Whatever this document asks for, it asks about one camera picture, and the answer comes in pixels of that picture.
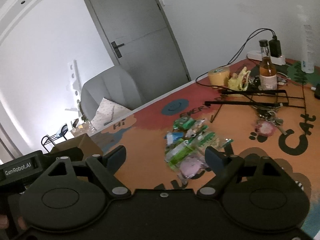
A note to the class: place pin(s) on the yellow toy figure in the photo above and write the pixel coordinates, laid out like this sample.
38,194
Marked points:
239,82

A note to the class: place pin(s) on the white perforated board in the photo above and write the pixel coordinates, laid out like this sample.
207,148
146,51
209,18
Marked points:
74,86

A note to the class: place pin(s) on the white dotted cushion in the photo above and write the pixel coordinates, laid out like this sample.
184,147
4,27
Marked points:
107,112

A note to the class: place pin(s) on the yellow tape roll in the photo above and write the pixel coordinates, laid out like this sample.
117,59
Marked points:
219,76

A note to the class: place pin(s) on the clear plastic water bottle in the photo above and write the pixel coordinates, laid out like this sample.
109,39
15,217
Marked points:
307,36

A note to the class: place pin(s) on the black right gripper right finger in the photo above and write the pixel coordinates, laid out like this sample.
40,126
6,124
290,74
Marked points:
226,168

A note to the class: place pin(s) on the black power adapter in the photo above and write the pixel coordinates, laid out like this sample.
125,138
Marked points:
275,47

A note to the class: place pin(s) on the light green snack packet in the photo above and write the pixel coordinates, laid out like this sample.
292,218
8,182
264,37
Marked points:
184,147

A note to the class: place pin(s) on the blue white snack packet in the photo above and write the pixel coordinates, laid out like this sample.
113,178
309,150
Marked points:
172,137

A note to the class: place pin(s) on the black metal rack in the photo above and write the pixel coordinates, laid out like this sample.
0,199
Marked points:
51,139

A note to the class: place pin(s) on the grey armchair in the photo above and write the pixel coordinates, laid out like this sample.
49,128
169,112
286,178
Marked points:
114,84

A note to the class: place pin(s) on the black wire stand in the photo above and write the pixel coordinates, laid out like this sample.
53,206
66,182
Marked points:
270,99

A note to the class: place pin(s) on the black door handle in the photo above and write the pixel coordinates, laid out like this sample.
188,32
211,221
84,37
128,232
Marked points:
116,48

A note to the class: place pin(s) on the brown glass bottle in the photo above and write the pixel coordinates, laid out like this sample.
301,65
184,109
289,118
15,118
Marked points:
267,71

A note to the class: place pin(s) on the colourful printed table mat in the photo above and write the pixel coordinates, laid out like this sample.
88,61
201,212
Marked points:
295,148

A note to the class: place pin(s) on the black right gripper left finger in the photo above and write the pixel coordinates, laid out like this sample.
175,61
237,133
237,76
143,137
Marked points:
103,169

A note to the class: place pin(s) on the key bunch with pink charm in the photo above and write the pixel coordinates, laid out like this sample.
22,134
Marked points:
268,122

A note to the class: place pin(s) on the pink snack packet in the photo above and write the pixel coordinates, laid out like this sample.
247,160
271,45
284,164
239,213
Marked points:
191,166

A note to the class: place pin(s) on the brown cardboard box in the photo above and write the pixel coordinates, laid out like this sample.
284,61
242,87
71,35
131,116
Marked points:
83,142

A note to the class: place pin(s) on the grey door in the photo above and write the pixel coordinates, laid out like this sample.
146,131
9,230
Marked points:
151,54

